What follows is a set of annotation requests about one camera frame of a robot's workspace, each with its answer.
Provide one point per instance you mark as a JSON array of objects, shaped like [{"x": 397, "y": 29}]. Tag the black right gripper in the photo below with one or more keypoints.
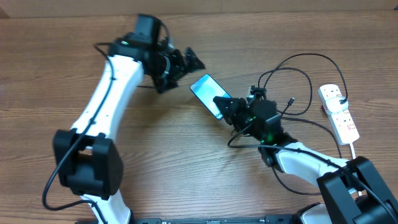
[{"x": 229, "y": 113}]

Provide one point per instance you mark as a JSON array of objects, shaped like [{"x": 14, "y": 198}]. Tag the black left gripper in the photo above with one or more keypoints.
[{"x": 178, "y": 67}]

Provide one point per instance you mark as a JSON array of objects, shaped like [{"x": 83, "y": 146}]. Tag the Samsung Galaxy smartphone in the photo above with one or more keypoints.
[{"x": 205, "y": 89}]

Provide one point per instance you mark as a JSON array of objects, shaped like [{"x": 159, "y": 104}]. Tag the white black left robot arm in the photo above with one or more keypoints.
[{"x": 88, "y": 162}]

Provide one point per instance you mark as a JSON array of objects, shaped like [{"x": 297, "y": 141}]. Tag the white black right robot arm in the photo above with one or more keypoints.
[{"x": 352, "y": 191}]

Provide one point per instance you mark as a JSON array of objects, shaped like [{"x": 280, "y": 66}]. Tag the white USB charger plug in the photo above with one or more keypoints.
[{"x": 335, "y": 104}]

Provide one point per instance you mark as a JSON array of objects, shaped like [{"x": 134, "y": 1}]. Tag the white power strip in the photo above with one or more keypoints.
[{"x": 342, "y": 122}]

